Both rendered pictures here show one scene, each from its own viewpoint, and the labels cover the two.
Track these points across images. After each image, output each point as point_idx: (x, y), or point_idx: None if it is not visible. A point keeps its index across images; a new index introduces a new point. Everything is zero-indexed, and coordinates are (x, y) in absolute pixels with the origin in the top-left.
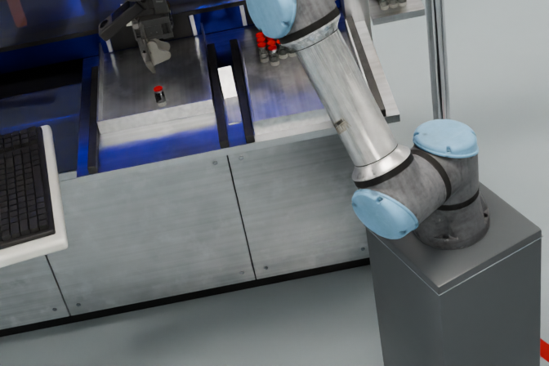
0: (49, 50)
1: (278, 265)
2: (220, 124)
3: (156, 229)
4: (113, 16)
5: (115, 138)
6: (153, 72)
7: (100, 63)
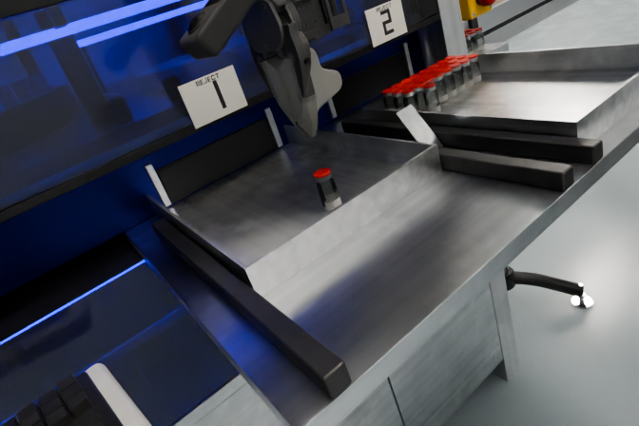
0: (58, 234)
1: (431, 422)
2: (507, 161)
3: None
4: (213, 1)
5: (303, 288)
6: (314, 131)
7: (166, 208)
